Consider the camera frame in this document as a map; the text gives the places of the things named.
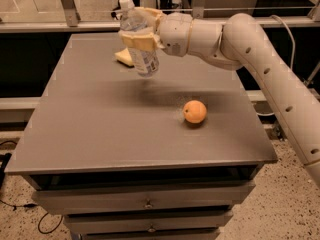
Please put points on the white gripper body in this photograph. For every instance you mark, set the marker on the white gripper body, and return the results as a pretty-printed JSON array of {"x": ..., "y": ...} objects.
[{"x": 175, "y": 33}]

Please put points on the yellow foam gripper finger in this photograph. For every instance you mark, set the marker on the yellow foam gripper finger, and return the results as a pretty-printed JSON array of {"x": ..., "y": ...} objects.
[
  {"x": 152, "y": 16},
  {"x": 141, "y": 41}
]

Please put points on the blue plastic water bottle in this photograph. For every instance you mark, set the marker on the blue plastic water bottle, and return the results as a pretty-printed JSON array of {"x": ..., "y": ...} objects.
[{"x": 145, "y": 61}]

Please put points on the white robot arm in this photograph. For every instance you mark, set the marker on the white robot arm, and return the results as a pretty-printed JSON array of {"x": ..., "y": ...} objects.
[{"x": 240, "y": 42}]

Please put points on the yellow sponge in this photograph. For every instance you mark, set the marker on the yellow sponge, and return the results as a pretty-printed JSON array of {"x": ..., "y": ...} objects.
[{"x": 124, "y": 57}]

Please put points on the orange fruit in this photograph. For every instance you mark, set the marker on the orange fruit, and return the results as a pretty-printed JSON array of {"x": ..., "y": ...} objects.
[{"x": 194, "y": 111}]

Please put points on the grey drawer cabinet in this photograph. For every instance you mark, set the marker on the grey drawer cabinet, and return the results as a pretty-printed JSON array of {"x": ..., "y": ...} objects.
[{"x": 99, "y": 124}]

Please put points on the upper grey drawer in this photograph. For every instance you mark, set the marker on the upper grey drawer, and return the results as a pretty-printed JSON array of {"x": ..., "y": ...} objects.
[{"x": 143, "y": 198}]

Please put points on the grey drawer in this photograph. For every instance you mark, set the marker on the grey drawer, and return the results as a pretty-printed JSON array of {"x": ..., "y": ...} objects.
[
  {"x": 143, "y": 198},
  {"x": 148, "y": 222}
]

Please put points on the lower grey drawer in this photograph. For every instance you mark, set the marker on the lower grey drawer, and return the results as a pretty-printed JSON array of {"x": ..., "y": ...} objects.
[{"x": 148, "y": 222}]

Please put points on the metal guard rail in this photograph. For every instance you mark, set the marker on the metal guard rail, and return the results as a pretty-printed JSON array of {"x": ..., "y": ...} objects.
[{"x": 24, "y": 16}]

